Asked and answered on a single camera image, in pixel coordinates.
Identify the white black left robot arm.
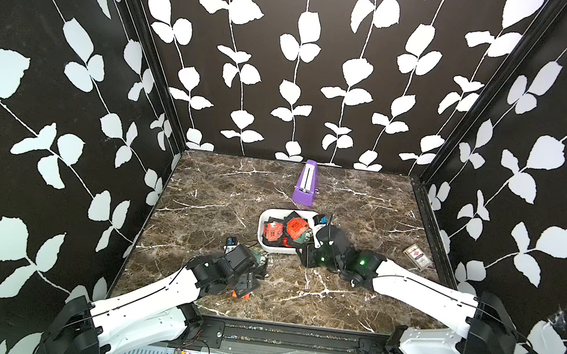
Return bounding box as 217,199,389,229
33,244,268,354

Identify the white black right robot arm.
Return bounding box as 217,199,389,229
296,215,520,354

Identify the red round label tea bag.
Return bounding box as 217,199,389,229
262,221,285,247

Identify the white plastic storage box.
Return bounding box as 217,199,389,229
257,208,328,255

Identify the purple metronome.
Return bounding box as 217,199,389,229
291,160,319,207

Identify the black front mounting rail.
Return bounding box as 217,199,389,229
76,300,501,354

